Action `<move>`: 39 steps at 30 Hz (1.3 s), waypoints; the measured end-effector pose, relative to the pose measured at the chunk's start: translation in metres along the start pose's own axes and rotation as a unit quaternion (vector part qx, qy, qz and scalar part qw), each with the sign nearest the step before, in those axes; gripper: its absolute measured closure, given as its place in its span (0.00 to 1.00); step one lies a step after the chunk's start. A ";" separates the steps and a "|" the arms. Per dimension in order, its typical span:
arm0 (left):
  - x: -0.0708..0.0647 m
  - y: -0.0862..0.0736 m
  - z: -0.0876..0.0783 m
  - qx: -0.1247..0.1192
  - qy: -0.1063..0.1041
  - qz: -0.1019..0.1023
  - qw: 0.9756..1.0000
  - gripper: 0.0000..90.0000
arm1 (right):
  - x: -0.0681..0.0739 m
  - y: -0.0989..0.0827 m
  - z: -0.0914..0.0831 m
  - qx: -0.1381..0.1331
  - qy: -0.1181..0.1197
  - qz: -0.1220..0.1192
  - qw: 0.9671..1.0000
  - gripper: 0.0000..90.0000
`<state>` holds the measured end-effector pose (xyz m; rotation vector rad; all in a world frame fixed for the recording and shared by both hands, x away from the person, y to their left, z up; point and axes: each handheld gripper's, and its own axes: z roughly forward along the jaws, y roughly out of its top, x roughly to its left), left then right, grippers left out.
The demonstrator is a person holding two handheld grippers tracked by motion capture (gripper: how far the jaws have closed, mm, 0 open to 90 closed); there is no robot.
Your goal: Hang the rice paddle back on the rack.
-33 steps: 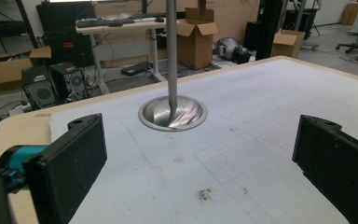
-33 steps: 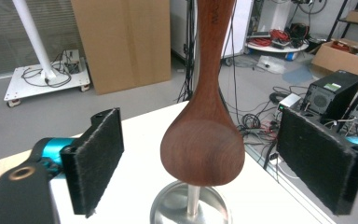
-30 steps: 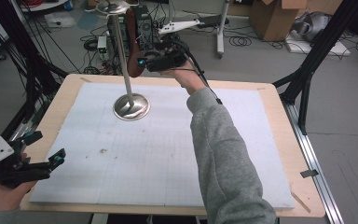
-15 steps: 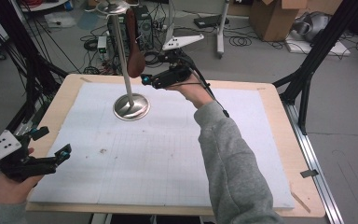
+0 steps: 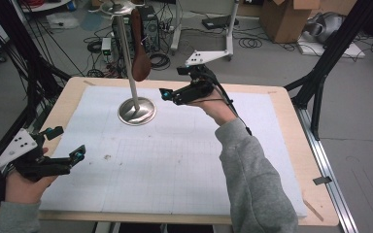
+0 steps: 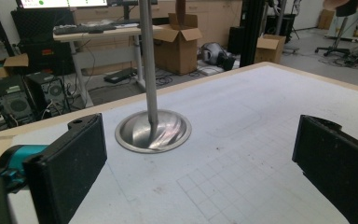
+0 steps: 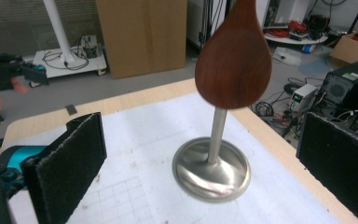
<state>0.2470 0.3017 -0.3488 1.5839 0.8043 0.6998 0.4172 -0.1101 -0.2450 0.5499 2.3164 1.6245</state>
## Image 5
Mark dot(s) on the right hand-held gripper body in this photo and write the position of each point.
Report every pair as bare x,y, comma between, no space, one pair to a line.
194,92

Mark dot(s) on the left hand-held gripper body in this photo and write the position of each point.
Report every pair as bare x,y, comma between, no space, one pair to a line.
16,145

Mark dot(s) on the silver metal stand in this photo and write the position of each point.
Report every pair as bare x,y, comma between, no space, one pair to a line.
136,111

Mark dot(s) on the brown wooden spoon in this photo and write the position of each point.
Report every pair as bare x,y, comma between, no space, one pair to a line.
141,64

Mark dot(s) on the person's right hand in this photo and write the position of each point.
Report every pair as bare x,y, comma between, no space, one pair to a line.
218,111

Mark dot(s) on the person's left hand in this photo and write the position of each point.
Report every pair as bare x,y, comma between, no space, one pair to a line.
22,189

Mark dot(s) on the white stand leg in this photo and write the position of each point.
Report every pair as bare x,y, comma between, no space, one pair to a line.
176,32
230,32

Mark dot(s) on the black computer tower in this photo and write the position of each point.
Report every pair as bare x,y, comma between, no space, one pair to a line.
152,27

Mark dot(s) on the black flat device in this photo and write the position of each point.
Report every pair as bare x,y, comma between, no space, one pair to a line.
218,22

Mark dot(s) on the small white electronics box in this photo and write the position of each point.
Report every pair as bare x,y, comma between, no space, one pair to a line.
106,45

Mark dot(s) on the white grid mat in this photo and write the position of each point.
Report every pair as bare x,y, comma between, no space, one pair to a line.
162,181

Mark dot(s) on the brown cardboard box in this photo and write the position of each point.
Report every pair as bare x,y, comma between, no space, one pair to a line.
285,19

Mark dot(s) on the white round table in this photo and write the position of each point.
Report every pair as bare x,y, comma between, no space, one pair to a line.
45,6

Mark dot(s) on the grey bag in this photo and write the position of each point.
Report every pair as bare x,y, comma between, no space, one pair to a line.
325,27

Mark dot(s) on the grey tape piece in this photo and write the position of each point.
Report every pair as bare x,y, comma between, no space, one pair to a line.
322,180

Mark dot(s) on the white flat board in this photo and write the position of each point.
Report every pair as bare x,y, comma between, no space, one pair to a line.
353,51

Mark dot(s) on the thin wooden stick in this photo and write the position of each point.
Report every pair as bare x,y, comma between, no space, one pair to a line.
313,209

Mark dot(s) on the black frame strut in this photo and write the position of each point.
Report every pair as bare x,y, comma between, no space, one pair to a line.
333,48
35,74

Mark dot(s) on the aluminium frame rail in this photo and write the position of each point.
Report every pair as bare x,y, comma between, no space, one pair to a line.
336,200

